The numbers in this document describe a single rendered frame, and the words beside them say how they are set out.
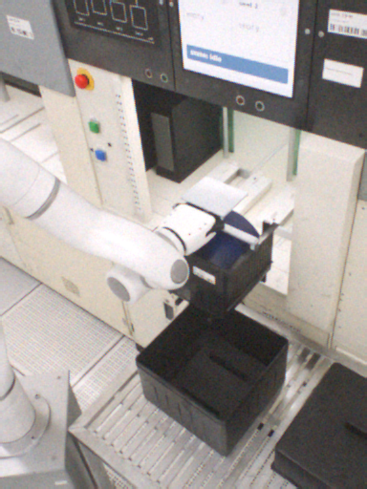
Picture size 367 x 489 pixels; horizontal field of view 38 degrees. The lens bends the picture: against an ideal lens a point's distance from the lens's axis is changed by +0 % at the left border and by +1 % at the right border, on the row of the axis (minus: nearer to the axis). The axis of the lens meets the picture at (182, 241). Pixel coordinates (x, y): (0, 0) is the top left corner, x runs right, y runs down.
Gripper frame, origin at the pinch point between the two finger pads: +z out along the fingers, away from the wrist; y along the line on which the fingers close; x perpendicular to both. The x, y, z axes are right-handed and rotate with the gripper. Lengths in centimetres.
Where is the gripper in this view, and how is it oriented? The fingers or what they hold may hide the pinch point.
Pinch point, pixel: (213, 203)
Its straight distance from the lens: 121.0
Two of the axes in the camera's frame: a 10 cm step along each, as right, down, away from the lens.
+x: -0.8, -7.2, -6.9
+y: 7.8, 3.8, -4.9
